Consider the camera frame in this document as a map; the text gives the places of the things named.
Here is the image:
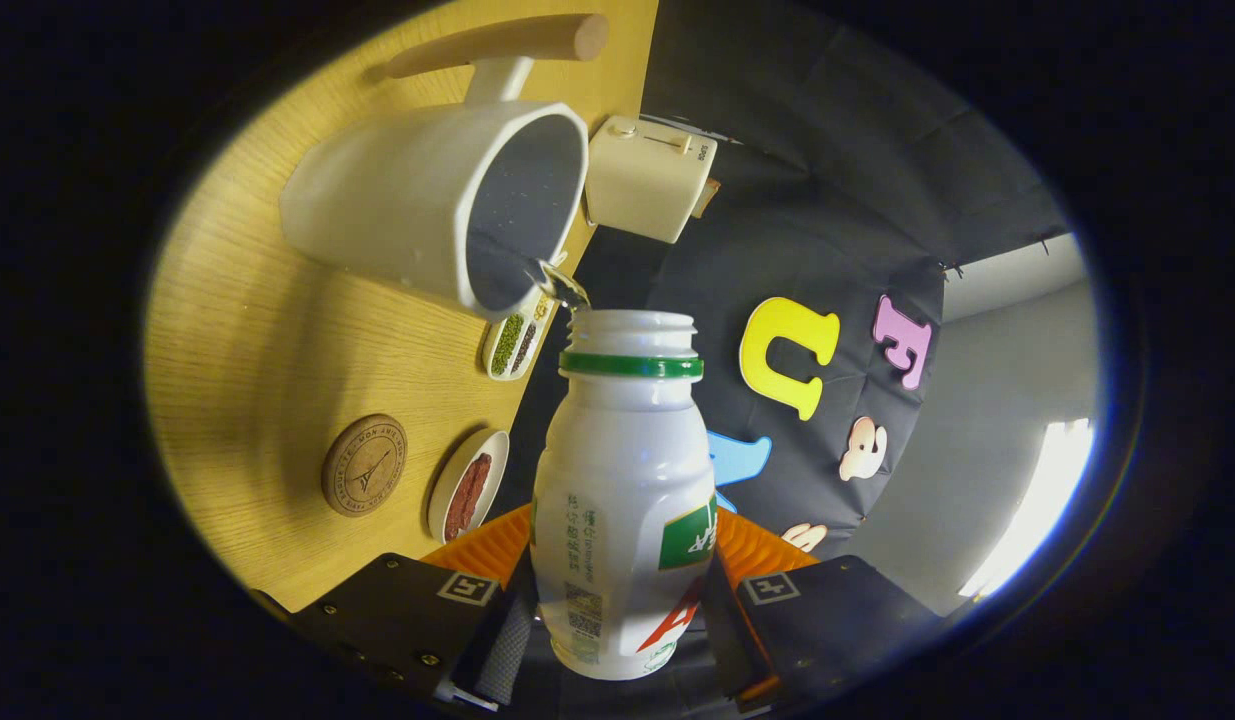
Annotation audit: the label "black backdrop cloth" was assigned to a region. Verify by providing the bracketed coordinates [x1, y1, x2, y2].
[497, 0, 1073, 561]

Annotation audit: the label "round wooden coaster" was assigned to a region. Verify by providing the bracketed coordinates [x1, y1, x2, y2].
[321, 414, 409, 518]

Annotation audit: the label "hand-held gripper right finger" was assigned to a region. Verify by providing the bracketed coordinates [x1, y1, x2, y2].
[702, 505, 940, 713]

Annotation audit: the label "ceiling light panel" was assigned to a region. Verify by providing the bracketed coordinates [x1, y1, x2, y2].
[962, 418, 1095, 599]

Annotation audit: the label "clear juice stream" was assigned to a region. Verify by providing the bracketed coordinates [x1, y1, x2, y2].
[522, 258, 593, 311]

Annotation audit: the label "red meat slices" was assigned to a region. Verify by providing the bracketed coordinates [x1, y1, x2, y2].
[444, 453, 493, 541]

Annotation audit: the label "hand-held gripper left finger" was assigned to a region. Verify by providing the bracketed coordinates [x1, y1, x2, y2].
[287, 503, 535, 713]

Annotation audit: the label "white divided dish with beans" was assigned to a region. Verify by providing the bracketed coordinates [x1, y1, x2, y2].
[481, 285, 558, 383]

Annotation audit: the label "wooden table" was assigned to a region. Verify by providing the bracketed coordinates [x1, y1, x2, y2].
[145, 0, 660, 613]

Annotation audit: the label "white cup with wooden handle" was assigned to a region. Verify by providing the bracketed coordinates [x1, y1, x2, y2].
[280, 13, 610, 323]

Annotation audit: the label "cream toaster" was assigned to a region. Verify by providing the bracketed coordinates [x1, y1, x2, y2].
[585, 115, 719, 245]

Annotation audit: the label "round white plate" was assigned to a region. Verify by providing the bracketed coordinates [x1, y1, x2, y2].
[426, 429, 511, 544]

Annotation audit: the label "white juice bottle green label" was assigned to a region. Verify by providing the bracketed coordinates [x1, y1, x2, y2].
[530, 309, 719, 682]

